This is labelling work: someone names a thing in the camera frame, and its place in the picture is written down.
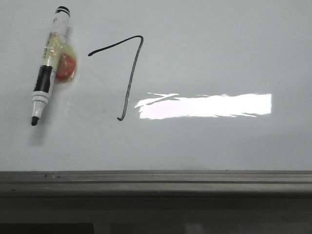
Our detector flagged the red round magnet taped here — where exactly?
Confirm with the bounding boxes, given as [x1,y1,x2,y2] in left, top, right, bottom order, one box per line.
[56,53,76,80]

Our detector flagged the black white whiteboard marker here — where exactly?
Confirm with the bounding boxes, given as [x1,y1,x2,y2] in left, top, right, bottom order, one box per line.
[31,6,70,126]

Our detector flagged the white whiteboard surface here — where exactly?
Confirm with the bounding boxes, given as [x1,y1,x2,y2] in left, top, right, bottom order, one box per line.
[0,0,312,171]

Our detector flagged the black drawn number seven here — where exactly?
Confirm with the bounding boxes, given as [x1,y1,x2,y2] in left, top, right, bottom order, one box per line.
[87,35,144,121]

